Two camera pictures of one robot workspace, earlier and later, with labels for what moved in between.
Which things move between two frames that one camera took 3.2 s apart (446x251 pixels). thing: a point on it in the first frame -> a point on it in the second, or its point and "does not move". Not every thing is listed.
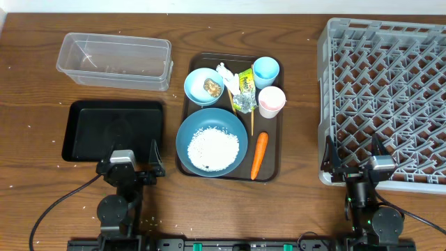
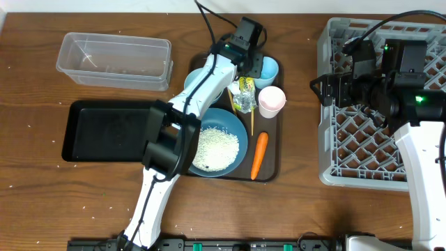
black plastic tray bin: (94, 128) does not move
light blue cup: (265, 70) does not move
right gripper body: (348, 175) -> (350, 93)
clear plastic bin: (114, 61) does not move
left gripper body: (130, 173) -> (256, 65)
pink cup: (271, 100) does not move
